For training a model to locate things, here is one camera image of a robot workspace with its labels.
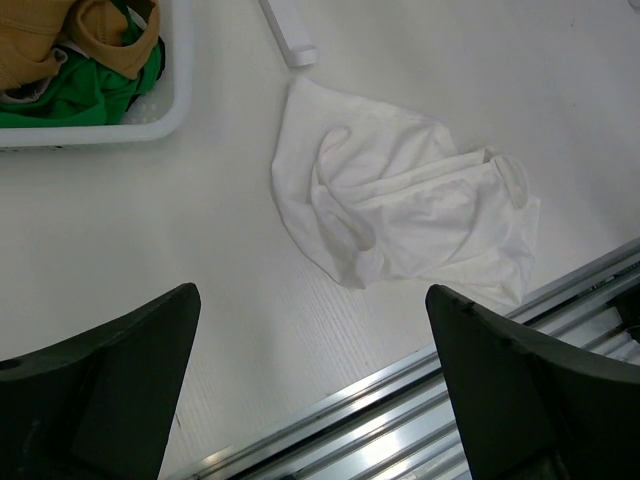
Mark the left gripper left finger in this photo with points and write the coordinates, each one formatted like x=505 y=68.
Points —
x=100 y=405

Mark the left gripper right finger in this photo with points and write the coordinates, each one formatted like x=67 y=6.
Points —
x=528 y=406

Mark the white tank top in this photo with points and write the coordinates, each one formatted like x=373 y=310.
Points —
x=372 y=192

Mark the green tank top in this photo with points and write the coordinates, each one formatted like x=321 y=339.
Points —
x=85 y=93

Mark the mauve tank top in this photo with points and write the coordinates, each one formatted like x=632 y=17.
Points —
x=27 y=93

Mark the brown tank top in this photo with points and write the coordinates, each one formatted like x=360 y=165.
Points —
x=119 y=35

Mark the white plastic basket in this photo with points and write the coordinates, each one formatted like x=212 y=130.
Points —
x=152 y=116

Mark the metal clothes rack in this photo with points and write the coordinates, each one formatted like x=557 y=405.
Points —
x=290 y=33

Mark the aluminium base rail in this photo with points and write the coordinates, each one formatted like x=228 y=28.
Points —
x=398 y=422

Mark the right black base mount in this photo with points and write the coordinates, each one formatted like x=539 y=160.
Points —
x=628 y=305

